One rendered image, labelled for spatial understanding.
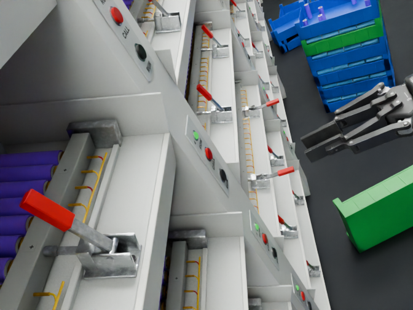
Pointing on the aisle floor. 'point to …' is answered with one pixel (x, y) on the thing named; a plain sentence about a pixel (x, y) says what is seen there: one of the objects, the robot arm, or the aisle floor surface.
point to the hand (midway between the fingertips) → (322, 142)
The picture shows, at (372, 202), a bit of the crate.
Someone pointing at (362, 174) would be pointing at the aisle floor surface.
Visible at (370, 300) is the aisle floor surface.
